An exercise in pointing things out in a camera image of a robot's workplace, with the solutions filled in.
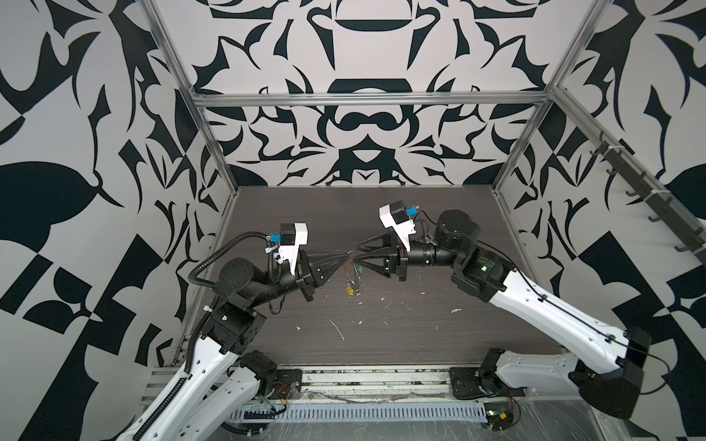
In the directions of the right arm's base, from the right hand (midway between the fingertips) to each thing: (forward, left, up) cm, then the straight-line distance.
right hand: (359, 254), depth 54 cm
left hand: (0, +2, +1) cm, 3 cm away
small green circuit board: (-24, -34, -41) cm, 59 cm away
